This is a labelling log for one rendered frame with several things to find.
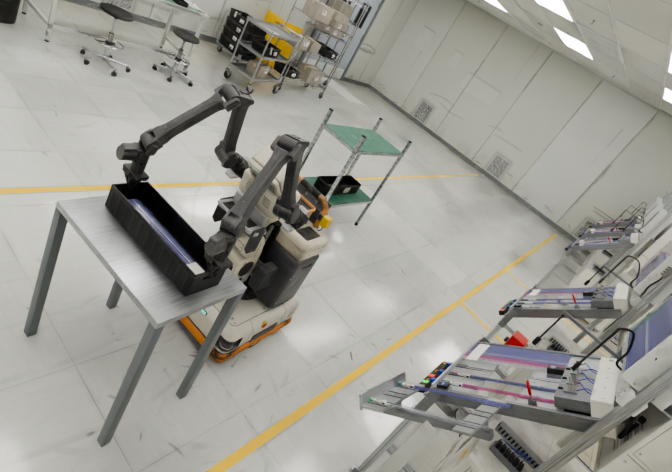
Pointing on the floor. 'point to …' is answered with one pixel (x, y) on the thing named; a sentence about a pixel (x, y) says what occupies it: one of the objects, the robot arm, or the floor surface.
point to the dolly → (239, 35)
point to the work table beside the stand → (133, 260)
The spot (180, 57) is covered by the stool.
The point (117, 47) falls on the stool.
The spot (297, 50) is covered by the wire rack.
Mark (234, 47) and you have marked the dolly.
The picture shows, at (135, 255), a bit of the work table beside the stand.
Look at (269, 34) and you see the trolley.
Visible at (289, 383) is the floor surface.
